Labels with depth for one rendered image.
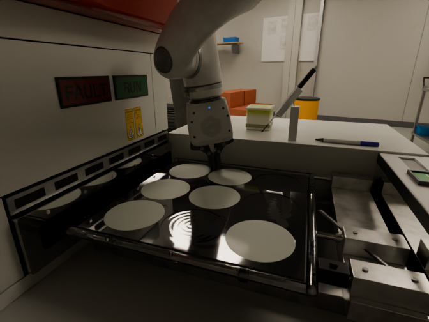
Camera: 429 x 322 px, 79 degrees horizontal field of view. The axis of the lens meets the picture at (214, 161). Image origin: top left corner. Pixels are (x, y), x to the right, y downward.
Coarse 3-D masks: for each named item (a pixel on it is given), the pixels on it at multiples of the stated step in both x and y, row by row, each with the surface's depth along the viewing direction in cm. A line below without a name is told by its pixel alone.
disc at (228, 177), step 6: (210, 174) 62; (216, 174) 62; (222, 174) 62; (228, 174) 62; (234, 174) 62; (240, 174) 62; (246, 174) 62; (216, 180) 59; (222, 180) 59; (228, 180) 59; (234, 180) 59; (240, 180) 59; (246, 180) 59
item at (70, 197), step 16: (160, 144) 71; (128, 160) 59; (144, 160) 63; (96, 176) 50; (112, 176) 53; (64, 192) 44; (80, 192) 46; (32, 208) 38; (48, 208) 40; (64, 208) 43; (16, 224) 36; (32, 224) 38; (16, 240) 37; (32, 240) 38; (64, 240) 44; (32, 256) 38; (48, 256) 41; (32, 272) 39
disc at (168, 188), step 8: (152, 184) 57; (160, 184) 57; (168, 184) 57; (176, 184) 57; (184, 184) 57; (144, 192) 53; (152, 192) 53; (160, 192) 53; (168, 192) 53; (176, 192) 53; (184, 192) 53
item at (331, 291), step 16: (128, 256) 46; (144, 256) 45; (192, 272) 42; (208, 272) 41; (256, 288) 39; (272, 288) 38; (320, 288) 36; (336, 288) 36; (304, 304) 37; (320, 304) 36; (336, 304) 35
